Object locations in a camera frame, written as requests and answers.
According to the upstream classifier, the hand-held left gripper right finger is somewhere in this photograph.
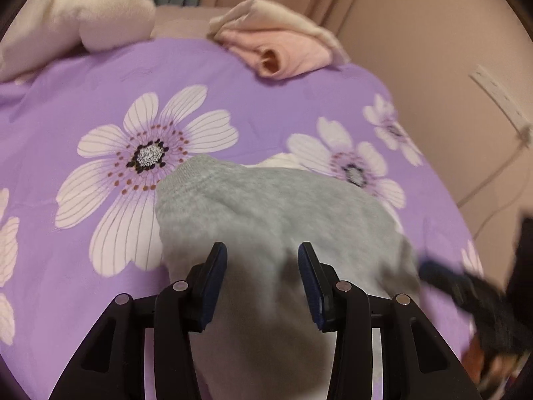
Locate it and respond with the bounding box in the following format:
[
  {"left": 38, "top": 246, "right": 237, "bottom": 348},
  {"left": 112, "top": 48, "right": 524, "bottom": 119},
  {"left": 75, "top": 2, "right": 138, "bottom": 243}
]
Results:
[{"left": 297, "top": 241, "right": 484, "bottom": 400}]

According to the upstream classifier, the grey sweater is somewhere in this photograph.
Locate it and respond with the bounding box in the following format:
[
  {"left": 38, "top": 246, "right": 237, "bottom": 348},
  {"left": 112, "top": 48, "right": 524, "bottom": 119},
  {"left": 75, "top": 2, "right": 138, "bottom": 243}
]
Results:
[{"left": 155, "top": 154, "right": 423, "bottom": 400}]

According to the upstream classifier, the cream cloth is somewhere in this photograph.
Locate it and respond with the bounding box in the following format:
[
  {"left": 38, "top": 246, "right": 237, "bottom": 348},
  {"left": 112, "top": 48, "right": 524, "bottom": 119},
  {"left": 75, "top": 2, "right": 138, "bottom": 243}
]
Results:
[{"left": 208, "top": 0, "right": 351, "bottom": 66}]

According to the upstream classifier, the white plush blanket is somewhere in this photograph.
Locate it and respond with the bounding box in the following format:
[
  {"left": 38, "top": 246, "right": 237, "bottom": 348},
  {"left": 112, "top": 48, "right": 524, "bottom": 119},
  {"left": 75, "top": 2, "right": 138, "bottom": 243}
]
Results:
[{"left": 0, "top": 0, "right": 157, "bottom": 82}]

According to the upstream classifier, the white power strip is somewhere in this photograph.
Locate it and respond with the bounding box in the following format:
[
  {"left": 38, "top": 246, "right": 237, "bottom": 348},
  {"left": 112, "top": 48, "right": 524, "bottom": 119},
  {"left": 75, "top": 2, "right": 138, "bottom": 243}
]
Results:
[{"left": 469, "top": 64, "right": 528, "bottom": 131}]

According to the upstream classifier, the pink folded cloth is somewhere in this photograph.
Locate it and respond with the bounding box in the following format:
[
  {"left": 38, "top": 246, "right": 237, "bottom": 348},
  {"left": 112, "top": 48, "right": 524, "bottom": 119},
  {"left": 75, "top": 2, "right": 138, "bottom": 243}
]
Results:
[{"left": 217, "top": 26, "right": 334, "bottom": 80}]

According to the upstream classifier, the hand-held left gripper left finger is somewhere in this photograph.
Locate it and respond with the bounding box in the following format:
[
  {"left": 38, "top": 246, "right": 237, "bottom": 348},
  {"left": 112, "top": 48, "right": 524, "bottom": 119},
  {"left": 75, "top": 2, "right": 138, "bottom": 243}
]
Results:
[{"left": 48, "top": 241, "right": 228, "bottom": 400}]

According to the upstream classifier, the purple floral bed sheet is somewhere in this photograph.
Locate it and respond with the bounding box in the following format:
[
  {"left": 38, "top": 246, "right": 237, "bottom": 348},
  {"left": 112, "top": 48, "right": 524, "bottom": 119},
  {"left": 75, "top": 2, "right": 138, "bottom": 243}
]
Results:
[{"left": 0, "top": 35, "right": 486, "bottom": 400}]

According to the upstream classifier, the beige mattress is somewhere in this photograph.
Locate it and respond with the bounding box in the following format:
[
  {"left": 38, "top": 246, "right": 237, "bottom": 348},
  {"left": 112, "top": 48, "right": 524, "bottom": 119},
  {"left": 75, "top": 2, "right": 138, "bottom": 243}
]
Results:
[{"left": 149, "top": 6, "right": 234, "bottom": 43}]

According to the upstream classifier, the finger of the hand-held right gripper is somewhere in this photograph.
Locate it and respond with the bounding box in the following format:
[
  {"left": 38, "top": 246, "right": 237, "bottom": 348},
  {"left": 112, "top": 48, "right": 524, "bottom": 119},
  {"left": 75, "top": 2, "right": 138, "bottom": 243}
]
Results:
[{"left": 417, "top": 259, "right": 473, "bottom": 303}]

